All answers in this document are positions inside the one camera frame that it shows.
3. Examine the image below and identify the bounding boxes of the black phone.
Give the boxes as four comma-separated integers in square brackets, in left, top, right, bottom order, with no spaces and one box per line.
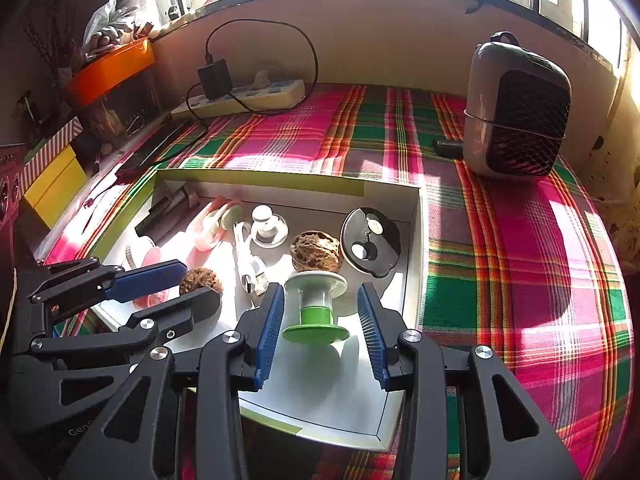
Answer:
[116,125,206,176]

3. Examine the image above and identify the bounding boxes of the pink green plaid blanket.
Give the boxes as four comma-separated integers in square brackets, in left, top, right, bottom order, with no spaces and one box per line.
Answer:
[45,84,628,480]

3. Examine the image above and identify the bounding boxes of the green and white spool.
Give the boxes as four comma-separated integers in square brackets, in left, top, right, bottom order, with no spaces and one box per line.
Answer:
[281,271,351,346]

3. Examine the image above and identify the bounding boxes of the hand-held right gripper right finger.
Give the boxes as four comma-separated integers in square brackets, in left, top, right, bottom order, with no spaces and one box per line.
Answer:
[356,281,583,480]

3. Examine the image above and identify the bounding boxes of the pile of plastic bags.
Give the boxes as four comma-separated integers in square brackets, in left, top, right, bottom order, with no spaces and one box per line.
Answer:
[82,0,161,48]

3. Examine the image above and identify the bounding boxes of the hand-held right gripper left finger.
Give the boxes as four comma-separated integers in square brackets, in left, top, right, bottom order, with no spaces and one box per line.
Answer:
[57,282,287,480]

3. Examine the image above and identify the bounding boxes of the white cardboard box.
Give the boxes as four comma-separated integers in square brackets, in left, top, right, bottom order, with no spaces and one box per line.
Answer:
[90,167,431,453]

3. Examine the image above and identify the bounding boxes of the grey white knob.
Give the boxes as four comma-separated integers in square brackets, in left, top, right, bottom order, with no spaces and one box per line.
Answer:
[250,204,290,248]

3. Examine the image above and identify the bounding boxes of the black charger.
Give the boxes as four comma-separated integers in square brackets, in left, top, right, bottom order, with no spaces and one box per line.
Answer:
[197,59,233,101]

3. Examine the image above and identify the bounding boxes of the large brown walnut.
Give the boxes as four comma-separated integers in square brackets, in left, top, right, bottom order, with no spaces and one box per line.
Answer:
[290,230,343,273]

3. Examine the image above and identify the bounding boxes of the orange box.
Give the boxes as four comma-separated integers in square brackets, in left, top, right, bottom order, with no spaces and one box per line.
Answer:
[65,39,156,108]

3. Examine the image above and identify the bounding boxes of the cream patterned curtain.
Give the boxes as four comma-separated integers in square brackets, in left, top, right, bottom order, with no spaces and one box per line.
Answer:
[582,75,640,271]

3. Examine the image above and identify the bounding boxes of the dark carton with circles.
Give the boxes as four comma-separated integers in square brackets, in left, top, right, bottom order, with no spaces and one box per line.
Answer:
[0,142,27,228]

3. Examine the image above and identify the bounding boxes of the black rectangular battery device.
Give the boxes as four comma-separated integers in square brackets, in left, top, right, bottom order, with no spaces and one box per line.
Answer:
[135,185,201,241]

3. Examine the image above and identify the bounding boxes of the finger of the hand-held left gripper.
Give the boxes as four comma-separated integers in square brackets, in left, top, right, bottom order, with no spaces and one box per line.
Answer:
[27,257,188,323]
[30,287,222,361]

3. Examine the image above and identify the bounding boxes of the yellow cord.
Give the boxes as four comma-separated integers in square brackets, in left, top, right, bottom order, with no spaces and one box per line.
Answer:
[0,267,18,343]

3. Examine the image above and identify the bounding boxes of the pink clip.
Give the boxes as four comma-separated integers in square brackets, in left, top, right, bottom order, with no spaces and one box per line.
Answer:
[132,245,173,308]

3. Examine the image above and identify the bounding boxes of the small brown walnut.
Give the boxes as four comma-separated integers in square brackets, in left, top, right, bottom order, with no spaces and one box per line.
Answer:
[179,267,223,297]

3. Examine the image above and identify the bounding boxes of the pink roller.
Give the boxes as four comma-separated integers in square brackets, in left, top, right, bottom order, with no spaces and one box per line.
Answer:
[187,197,244,252]

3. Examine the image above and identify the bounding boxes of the beige portable heater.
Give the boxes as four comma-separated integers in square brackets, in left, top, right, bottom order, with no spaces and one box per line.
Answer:
[462,31,572,179]

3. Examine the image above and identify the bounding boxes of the striped box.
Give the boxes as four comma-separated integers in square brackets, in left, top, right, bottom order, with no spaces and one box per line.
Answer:
[20,117,85,188]

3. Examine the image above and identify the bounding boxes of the yellow box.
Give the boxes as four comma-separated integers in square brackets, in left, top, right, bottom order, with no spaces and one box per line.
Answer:
[22,152,86,228]

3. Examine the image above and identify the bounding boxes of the dried branches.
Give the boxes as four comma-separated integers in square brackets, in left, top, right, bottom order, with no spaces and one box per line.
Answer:
[20,0,86,76]

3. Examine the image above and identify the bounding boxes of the black charger cable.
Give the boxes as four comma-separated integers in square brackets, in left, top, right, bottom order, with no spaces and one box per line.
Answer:
[186,19,319,126]

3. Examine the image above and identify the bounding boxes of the grey short usb cable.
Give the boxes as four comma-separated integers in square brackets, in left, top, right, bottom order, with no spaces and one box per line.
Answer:
[232,221,268,297]

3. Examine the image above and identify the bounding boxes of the pale yellow power strip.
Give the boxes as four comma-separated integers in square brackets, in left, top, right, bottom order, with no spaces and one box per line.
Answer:
[171,79,307,120]

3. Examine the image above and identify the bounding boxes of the black round two-button device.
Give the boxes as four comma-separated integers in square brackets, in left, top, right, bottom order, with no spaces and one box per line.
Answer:
[340,207,402,279]

